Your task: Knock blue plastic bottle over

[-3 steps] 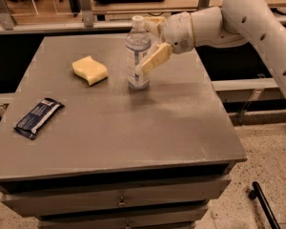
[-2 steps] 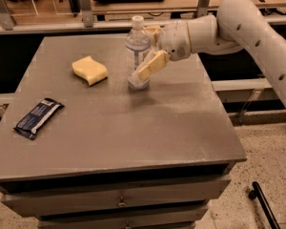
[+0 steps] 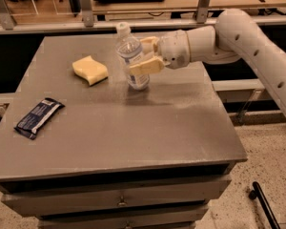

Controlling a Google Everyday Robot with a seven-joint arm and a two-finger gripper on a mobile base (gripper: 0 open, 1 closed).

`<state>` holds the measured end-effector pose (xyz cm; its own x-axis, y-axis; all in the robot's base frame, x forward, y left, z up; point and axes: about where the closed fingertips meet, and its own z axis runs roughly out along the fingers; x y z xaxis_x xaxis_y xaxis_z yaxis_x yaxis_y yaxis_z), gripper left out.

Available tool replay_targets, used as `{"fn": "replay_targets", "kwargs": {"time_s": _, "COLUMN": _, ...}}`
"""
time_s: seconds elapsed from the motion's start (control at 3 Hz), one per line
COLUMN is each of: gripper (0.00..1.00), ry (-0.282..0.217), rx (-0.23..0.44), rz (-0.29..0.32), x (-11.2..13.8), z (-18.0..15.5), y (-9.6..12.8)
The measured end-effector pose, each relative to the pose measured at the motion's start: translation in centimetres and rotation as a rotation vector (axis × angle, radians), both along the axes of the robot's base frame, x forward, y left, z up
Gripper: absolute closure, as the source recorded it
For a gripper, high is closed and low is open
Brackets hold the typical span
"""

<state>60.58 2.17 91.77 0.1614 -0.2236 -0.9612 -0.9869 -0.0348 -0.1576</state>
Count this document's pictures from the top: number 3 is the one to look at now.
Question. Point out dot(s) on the black floor stand leg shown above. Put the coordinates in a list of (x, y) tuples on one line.
[(257, 193)]

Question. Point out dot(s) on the clear plastic water bottle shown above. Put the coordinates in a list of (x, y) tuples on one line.
[(130, 51)]

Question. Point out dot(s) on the upper grey drawer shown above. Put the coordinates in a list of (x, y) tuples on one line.
[(117, 195)]

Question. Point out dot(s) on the grey drawer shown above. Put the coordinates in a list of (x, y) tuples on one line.
[(117, 195), (130, 219)]

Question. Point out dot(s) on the yellow sponge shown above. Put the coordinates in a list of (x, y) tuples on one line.
[(90, 70)]

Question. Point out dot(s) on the grey metal railing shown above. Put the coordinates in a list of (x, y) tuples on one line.
[(70, 16)]

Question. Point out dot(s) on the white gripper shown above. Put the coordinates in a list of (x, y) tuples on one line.
[(173, 49)]

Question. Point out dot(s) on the dark blue snack packet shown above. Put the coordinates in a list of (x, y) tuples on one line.
[(36, 118)]

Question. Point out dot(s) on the lower grey drawer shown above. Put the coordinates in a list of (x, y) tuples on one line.
[(130, 219)]

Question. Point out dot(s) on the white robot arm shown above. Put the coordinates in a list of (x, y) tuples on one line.
[(234, 35)]

